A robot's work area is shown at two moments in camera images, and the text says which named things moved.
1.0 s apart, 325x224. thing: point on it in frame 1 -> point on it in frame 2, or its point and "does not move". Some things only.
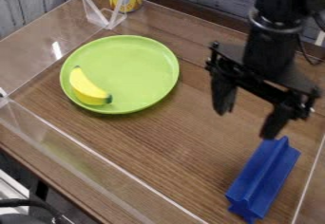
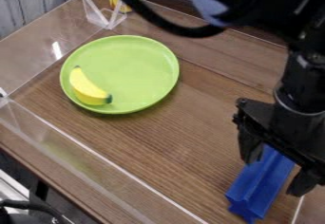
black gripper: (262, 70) -> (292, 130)
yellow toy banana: (84, 90) does not move
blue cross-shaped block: (262, 179) does not move
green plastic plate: (130, 66) does not move
